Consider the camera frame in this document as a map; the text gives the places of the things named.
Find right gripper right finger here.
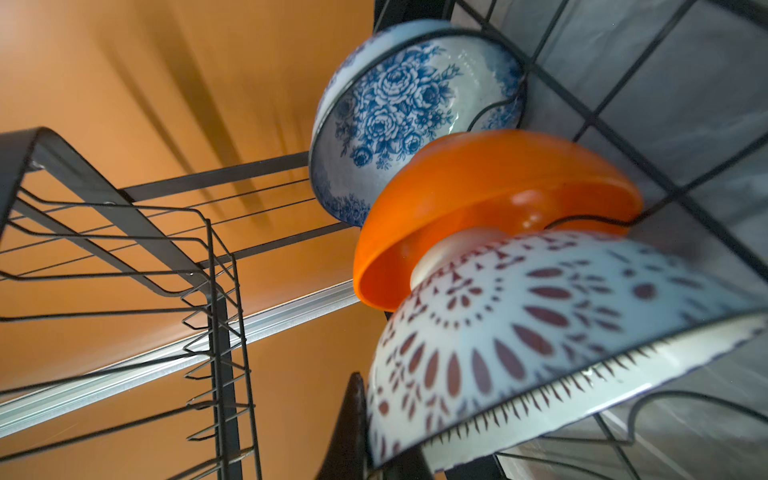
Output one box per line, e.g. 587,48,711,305
382,447,434,480

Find black wire dish rack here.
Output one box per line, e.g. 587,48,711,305
1,1,767,479

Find white brown striped bowl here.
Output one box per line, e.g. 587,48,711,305
367,231,767,471

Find plain orange bowl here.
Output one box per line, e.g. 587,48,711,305
353,130,644,311

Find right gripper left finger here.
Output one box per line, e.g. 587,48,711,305
316,372,367,480

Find blue floral bowl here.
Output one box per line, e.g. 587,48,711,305
308,20,527,227

